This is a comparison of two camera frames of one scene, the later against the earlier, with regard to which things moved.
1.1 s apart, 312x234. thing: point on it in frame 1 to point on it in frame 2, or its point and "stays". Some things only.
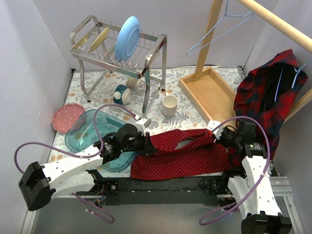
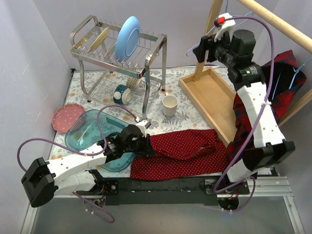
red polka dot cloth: x=181 y=154 stays
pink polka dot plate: x=65 y=116 stays
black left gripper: x=148 y=144 stays
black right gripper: x=221 y=137 to x=204 y=48
